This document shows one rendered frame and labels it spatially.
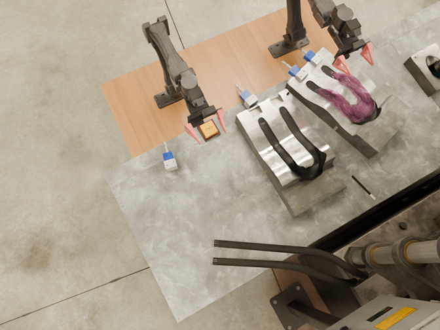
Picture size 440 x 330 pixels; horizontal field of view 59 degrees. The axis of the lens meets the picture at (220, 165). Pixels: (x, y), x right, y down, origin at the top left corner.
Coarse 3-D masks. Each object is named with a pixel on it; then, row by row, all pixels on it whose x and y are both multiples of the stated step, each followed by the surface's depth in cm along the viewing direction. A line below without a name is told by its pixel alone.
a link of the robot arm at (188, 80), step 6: (186, 72) 128; (192, 72) 137; (180, 78) 131; (186, 78) 128; (192, 78) 128; (174, 84) 136; (180, 84) 135; (186, 84) 127; (192, 84) 127; (186, 90) 128
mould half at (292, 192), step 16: (288, 96) 172; (272, 112) 170; (240, 128) 174; (256, 128) 168; (272, 128) 168; (288, 128) 168; (304, 128) 169; (256, 144) 166; (288, 144) 166; (320, 144) 162; (272, 160) 162; (304, 160) 160; (272, 176) 163; (288, 176) 158; (320, 176) 166; (336, 176) 166; (288, 192) 164; (304, 192) 164; (320, 192) 164; (336, 192) 164; (288, 208) 166; (304, 208) 162
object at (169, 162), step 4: (164, 144) 171; (164, 148) 170; (168, 152) 169; (164, 156) 168; (168, 156) 168; (172, 156) 168; (164, 160) 168; (168, 160) 167; (172, 160) 167; (164, 164) 166; (168, 164) 166; (172, 164) 166; (176, 164) 166; (168, 168) 166; (172, 168) 168; (176, 168) 170
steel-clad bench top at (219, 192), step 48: (384, 48) 189; (432, 96) 183; (192, 144) 174; (240, 144) 175; (336, 144) 176; (432, 144) 177; (144, 192) 168; (192, 192) 169; (240, 192) 169; (384, 192) 171; (144, 240) 163; (192, 240) 163; (240, 240) 164; (288, 240) 164; (192, 288) 159
